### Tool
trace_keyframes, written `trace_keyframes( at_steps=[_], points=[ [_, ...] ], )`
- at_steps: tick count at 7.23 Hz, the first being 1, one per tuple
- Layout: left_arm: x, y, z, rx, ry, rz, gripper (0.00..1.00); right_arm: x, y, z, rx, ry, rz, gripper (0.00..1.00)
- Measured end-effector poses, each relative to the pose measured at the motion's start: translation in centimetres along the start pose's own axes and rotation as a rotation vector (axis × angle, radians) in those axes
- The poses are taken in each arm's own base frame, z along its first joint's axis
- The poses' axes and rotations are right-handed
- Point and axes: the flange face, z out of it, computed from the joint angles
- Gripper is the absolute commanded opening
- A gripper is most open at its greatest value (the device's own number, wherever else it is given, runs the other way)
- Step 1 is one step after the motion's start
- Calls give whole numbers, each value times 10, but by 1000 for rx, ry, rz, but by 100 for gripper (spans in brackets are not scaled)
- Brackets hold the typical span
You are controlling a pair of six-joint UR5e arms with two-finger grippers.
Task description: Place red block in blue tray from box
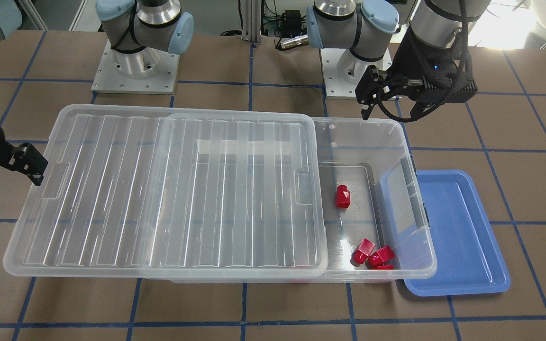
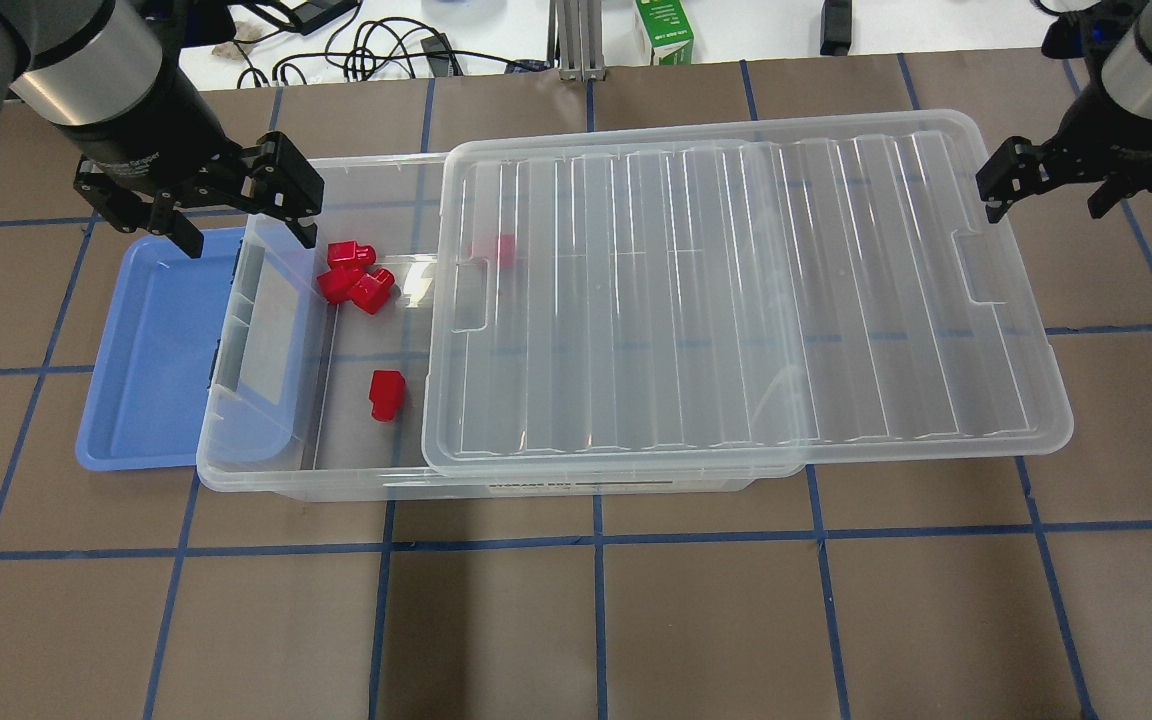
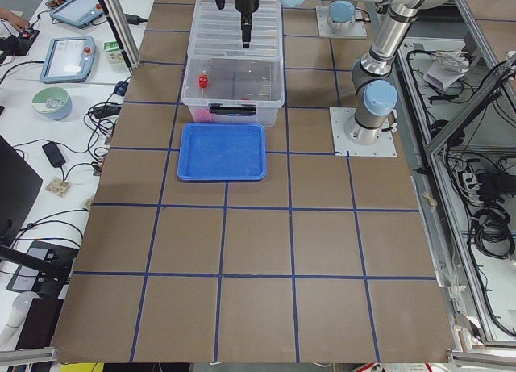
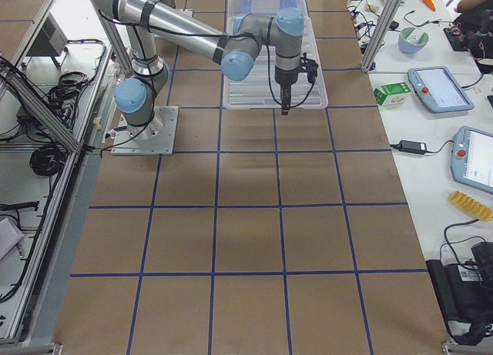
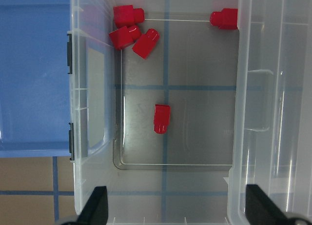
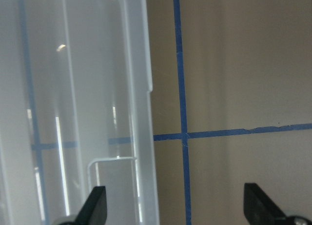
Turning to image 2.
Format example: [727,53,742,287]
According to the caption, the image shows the red block upper cluster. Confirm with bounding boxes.
[326,240,378,270]

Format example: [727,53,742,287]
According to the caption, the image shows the red block cluster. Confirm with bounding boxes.
[346,268,396,316]
[316,265,366,306]
[326,240,378,270]

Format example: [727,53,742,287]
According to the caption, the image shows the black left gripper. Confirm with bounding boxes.
[73,76,325,259]

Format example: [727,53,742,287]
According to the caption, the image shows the clear plastic box lid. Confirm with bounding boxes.
[420,109,1074,483]

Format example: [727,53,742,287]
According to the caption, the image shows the aluminium frame post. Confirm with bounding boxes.
[548,0,605,81]

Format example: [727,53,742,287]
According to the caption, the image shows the red block under lid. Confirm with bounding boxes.
[471,233,517,270]

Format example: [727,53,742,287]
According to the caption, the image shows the red block cluster left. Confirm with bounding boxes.
[316,265,366,306]

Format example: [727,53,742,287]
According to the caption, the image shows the blue plastic tray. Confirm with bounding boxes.
[75,227,302,471]

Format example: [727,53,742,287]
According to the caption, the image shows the green white carton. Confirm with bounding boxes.
[632,0,696,67]

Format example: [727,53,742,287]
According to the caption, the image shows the clear plastic storage box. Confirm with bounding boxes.
[197,149,809,502]

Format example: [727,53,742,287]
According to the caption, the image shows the lone red block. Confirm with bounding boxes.
[367,369,407,423]

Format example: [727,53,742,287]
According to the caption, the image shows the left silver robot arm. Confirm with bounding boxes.
[0,1,275,258]

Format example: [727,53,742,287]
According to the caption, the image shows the black power adapter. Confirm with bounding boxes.
[420,33,465,77]

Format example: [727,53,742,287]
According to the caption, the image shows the black cable bundle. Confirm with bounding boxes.
[226,0,547,89]

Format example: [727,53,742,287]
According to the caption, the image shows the black box latch handle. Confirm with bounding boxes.
[188,228,243,387]

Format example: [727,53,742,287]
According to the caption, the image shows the red block cluster right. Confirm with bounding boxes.
[346,268,396,316]

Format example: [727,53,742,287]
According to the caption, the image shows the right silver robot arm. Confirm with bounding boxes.
[975,1,1152,223]

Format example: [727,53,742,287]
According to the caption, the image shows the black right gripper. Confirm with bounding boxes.
[975,79,1152,223]

